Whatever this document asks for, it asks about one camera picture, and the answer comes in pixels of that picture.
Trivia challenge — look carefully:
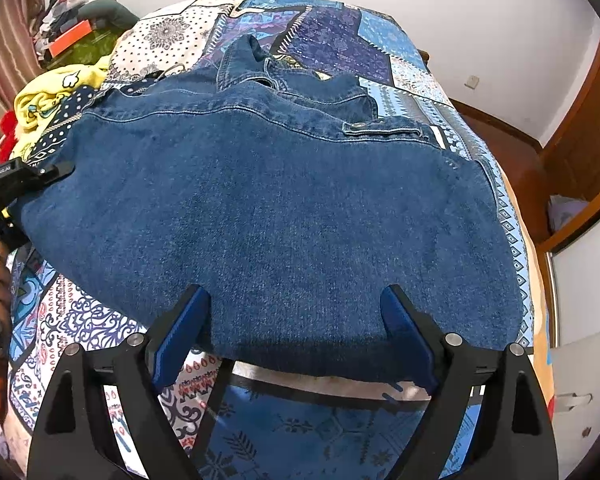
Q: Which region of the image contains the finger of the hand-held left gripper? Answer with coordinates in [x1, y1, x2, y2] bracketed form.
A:
[27, 161, 76, 184]

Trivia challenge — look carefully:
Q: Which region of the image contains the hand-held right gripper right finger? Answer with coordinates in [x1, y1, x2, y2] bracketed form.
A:
[380, 284, 557, 480]

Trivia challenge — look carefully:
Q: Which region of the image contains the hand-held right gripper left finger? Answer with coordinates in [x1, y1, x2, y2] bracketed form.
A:
[27, 284, 231, 480]

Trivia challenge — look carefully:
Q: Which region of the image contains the blue denim jacket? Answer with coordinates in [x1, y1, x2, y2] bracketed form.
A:
[17, 35, 527, 379]

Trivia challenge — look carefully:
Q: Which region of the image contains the pile of mixed clothes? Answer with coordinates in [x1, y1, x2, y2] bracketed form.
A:
[32, 0, 97, 57]

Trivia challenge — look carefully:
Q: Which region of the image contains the red plush toy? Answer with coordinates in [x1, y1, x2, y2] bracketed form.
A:
[0, 110, 27, 157]

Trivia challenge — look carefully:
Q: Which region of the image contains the dark blue polka-dot cloth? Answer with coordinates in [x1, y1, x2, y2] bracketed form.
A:
[27, 77, 146, 162]

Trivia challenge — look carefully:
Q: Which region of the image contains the yellow cartoon blanket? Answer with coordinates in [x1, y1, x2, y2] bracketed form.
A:
[12, 55, 114, 157]

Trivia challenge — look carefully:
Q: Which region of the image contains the green patterned cloth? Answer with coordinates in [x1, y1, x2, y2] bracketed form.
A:
[45, 27, 127, 74]

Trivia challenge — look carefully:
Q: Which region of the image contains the red striped curtain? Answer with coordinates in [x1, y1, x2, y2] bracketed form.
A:
[0, 0, 51, 137]

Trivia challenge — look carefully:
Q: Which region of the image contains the orange box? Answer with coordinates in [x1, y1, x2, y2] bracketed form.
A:
[47, 20, 94, 59]

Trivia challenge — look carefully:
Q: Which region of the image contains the blue patchwork bed cover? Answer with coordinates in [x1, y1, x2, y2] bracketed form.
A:
[0, 0, 539, 480]

